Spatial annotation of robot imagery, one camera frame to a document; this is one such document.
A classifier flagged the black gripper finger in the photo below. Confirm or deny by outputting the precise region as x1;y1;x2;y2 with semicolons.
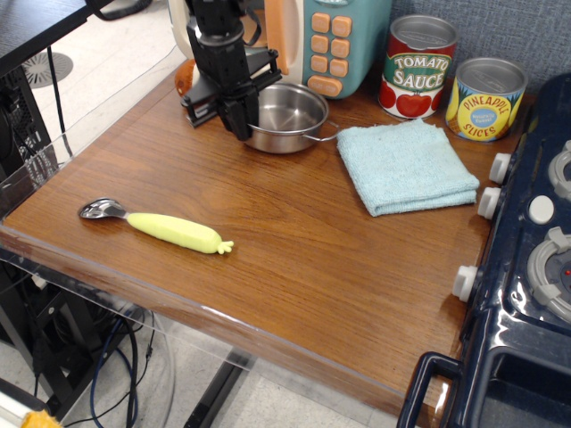
219;91;259;141

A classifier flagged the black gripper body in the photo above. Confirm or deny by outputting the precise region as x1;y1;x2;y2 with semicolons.
181;17;282;128

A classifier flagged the small stainless steel pan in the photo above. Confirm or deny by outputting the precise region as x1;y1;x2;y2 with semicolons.
245;82;341;154

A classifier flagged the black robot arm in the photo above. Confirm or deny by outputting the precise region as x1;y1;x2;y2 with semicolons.
181;1;281;141

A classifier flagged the toy mushroom shaker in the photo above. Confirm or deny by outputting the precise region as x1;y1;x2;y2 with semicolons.
174;59;195;97

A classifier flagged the teal toy microwave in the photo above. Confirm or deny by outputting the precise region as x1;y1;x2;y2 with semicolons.
168;1;392;99

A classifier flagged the light blue folded cloth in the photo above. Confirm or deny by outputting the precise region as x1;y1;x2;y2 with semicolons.
337;119;479;217

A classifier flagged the tomato sauce can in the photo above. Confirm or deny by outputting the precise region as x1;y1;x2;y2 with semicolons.
378;14;459;119

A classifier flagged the black desk at left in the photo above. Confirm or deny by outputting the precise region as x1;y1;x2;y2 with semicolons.
1;0;93;76

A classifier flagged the pineapple slices can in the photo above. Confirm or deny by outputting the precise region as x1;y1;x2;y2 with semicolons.
445;57;528;142

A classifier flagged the white stove knob middle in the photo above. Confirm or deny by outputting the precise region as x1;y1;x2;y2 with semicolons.
477;187;501;220

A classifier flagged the white stove knob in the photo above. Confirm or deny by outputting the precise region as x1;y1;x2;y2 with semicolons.
452;266;478;302
489;152;511;185
477;187;501;220

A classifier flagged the white stove knob upper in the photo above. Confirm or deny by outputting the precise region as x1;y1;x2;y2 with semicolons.
489;152;511;185

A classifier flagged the white stove knob lower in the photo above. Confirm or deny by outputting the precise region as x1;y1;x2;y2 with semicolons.
452;266;478;302

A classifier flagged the dark blue toy stove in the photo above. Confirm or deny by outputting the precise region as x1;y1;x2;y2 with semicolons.
398;74;570;427

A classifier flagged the spoon with yellow-green handle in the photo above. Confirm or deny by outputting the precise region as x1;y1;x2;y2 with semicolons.
79;198;234;255

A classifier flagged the black cable under table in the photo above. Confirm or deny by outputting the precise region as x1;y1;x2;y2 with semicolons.
62;311;157;428

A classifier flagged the blue cable under table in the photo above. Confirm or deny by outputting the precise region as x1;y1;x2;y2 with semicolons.
88;316;139;428

